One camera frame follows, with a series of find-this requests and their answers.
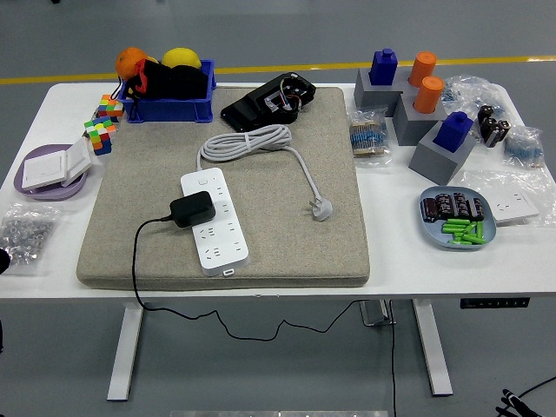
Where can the white power strip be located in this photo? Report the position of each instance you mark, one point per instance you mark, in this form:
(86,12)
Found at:
(226,243)

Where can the grey-brown mat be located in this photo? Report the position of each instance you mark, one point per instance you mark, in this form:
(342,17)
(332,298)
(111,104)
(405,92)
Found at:
(269,243)

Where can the clear plastic bag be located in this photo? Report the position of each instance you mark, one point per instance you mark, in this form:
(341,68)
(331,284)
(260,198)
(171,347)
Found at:
(478,182)

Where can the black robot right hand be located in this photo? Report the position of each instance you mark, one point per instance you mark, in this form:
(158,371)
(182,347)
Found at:
(519,407)

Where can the orange fruit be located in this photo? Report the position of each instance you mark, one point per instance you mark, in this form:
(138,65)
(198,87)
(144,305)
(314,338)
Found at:
(128,61)

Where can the black table control panel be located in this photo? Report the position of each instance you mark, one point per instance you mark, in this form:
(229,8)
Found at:
(495,302)

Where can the blue square peg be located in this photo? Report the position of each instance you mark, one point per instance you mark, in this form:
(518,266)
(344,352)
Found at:
(452,132)
(382,67)

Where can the black plug adapter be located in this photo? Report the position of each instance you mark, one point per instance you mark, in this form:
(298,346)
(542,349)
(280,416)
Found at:
(193,208)

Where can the bag of metal nuts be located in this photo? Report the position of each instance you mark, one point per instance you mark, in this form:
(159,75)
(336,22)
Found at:
(26,239)

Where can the white wall socket panel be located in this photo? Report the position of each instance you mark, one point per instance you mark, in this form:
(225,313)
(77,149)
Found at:
(512,207)

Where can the black pouch red trim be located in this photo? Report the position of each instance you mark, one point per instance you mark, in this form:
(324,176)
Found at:
(174,82)

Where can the grey block holder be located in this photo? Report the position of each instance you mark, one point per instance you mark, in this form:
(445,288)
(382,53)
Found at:
(373,97)
(410,126)
(434,165)

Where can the large colourful puzzle cube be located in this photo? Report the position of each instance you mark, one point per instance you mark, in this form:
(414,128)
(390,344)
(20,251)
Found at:
(100,132)

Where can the metal bracket under table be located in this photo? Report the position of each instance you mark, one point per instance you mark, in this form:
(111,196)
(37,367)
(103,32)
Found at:
(373,315)

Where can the blue-grey plate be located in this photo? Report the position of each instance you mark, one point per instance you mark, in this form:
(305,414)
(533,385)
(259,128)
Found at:
(432,236)

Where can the orange cylinder peg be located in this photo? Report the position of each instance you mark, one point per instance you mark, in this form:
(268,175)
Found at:
(422,67)
(428,95)

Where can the purple tray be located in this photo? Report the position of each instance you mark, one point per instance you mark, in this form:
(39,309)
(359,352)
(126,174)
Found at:
(43,194)

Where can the blue plastic bin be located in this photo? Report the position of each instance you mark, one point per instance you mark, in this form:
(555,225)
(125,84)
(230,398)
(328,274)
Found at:
(169,110)

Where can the bag of blue resistors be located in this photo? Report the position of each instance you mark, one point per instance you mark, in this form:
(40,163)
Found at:
(369,139)
(523,150)
(469,93)

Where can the yellow lemon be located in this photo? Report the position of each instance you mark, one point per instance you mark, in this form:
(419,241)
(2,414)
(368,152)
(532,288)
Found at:
(180,56)

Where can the white wall switch panel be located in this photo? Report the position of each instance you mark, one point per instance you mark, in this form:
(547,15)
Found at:
(43,171)
(78,158)

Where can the white table leg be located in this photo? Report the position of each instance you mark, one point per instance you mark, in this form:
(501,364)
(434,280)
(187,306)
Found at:
(432,347)
(126,356)

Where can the small colourful puzzle cube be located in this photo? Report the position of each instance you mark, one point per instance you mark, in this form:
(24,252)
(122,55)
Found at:
(109,106)

